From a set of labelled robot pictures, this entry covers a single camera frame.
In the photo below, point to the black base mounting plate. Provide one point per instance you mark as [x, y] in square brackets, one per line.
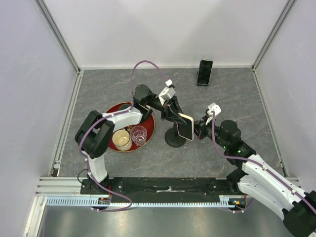
[175, 190]

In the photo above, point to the blue-edged black phone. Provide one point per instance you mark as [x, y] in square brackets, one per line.
[205, 66]

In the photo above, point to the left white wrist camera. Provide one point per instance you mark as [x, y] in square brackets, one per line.
[167, 93]

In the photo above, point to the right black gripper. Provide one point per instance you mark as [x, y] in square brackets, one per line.
[200, 126]

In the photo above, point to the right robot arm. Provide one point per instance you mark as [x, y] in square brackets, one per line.
[254, 177]

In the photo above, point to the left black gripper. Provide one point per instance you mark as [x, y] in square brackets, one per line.
[170, 109]

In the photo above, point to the clear drinking glass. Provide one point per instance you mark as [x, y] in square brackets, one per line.
[138, 135]

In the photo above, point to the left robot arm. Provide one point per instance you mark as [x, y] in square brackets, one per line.
[94, 135]

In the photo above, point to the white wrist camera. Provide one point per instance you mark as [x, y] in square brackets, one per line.
[167, 93]
[212, 111]

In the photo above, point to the dark green glass cup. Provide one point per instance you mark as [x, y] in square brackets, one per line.
[123, 107]

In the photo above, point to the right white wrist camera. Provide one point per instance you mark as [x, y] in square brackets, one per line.
[212, 111]

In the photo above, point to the light blue cable duct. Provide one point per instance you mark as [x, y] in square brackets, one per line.
[105, 202]

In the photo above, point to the cream cup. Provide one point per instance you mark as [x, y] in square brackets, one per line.
[121, 140]

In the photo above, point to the red round tray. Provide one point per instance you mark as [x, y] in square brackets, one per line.
[149, 124]

